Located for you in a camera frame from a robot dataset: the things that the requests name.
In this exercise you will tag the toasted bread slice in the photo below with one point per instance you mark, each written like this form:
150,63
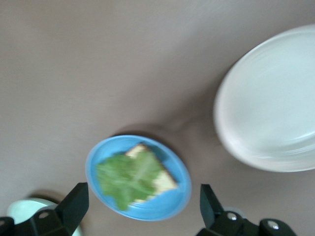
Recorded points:
163,182

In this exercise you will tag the light green round plate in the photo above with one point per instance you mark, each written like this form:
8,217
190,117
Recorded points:
22,207

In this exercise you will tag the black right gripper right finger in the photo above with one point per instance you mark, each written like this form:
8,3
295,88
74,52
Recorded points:
221,226

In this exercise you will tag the blue round plate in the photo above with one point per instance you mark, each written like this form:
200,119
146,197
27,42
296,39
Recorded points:
172,206

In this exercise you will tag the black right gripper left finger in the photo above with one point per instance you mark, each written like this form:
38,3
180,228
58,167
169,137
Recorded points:
61,221

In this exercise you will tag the green lettuce leaf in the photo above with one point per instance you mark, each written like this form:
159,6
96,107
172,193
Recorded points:
123,177

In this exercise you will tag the beige round plate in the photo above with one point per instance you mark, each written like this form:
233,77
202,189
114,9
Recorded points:
268,103

